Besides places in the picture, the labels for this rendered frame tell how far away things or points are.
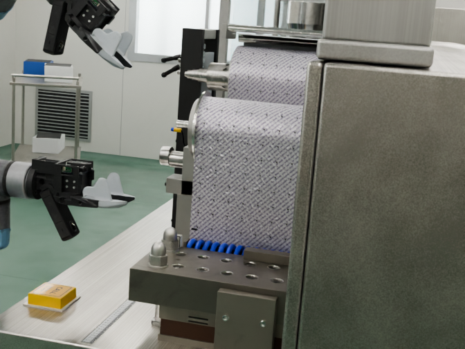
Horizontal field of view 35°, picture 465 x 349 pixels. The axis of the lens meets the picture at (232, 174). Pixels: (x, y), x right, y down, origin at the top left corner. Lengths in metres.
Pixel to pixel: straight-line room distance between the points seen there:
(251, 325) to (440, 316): 0.73
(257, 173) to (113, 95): 6.16
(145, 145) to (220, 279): 6.22
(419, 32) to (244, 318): 0.81
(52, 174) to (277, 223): 0.47
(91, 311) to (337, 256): 0.97
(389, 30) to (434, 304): 0.20
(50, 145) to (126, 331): 5.12
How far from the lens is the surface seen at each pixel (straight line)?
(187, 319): 1.32
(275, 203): 1.42
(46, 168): 1.54
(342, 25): 0.54
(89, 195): 1.50
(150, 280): 1.31
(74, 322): 1.42
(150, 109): 7.40
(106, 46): 1.49
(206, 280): 1.28
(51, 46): 1.55
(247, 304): 1.25
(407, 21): 0.54
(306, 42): 1.77
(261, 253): 1.38
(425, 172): 0.53
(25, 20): 7.91
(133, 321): 1.43
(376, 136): 0.53
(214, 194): 1.44
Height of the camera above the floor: 1.46
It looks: 12 degrees down
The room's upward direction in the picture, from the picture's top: 4 degrees clockwise
